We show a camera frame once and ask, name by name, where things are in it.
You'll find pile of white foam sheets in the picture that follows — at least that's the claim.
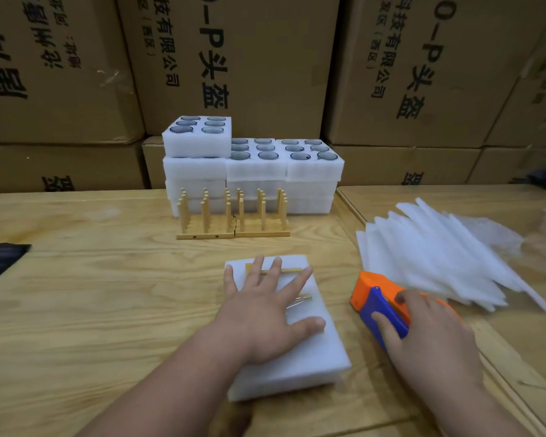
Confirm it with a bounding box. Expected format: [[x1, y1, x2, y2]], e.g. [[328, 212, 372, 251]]
[[356, 197, 546, 314]]

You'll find person's left hand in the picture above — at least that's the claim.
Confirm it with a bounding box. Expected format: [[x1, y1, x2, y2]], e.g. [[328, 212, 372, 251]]
[[209, 256, 328, 365]]

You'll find person's right hand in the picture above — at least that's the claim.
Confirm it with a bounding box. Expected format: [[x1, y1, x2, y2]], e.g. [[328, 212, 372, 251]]
[[371, 288, 485, 415]]

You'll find person's left forearm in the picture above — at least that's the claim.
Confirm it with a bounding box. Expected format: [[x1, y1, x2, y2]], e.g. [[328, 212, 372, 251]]
[[77, 327, 256, 437]]

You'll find wooden peg rack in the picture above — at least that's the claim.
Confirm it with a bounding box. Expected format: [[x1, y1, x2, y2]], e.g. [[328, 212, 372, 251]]
[[246, 261, 315, 310]]

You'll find row of wooden peg racks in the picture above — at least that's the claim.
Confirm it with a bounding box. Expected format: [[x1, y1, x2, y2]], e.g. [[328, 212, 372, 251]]
[[175, 187, 292, 240]]

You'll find stack of white foam trays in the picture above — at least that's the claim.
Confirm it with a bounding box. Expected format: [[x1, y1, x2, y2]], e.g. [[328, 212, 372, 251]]
[[161, 115, 345, 217]]

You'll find orange and blue tape dispenser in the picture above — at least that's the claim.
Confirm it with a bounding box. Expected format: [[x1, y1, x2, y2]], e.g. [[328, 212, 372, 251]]
[[349, 271, 456, 351]]

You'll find stack of brown cardboard boxes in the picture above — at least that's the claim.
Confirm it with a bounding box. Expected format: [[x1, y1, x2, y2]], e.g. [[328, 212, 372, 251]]
[[0, 0, 546, 192]]

